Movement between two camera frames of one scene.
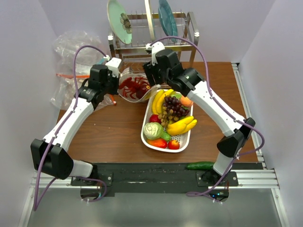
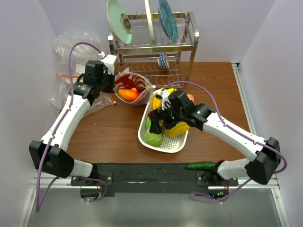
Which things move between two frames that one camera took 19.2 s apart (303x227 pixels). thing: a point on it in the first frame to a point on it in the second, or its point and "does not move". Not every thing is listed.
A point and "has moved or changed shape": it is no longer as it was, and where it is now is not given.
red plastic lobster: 137,89 has moved or changed shape
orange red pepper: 159,143 to 129,95
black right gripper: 151,70 to 157,115
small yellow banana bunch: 157,102 does not move
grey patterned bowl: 128,70 does not move
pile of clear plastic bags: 75,52 does not move
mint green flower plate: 120,22 does not move
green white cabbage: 153,130 does not move
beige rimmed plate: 149,19 does not move
